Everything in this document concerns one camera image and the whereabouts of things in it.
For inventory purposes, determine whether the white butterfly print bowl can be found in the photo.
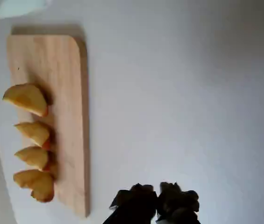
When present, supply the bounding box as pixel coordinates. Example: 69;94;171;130
0;0;53;25

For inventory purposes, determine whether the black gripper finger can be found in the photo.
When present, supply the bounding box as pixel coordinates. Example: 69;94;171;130
156;181;200;224
102;183;158;224

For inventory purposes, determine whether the large yellow apple slice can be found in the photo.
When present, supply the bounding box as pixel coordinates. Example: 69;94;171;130
2;83;49;117

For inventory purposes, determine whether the wooden cutting board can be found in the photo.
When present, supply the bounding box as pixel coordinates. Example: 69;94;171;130
7;35;91;217

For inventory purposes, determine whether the browned yellow apple slice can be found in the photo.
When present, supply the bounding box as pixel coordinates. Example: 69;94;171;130
13;169;55;203

